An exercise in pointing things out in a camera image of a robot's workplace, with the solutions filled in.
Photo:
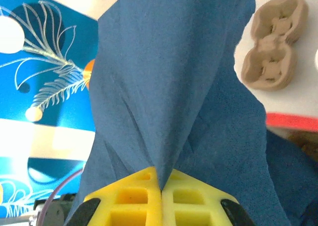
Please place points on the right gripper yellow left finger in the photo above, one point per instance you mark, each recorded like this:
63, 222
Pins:
129, 203

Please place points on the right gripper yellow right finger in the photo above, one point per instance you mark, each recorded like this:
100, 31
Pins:
193, 203

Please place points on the blue paper napkin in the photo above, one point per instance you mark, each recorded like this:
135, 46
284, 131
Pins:
161, 87
293, 186

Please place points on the red white paper bag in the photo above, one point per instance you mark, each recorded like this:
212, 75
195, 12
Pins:
290, 121

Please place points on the brown pulp cup carriers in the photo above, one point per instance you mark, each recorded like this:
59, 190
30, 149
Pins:
270, 52

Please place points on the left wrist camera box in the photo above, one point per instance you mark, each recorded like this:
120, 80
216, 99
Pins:
49, 211

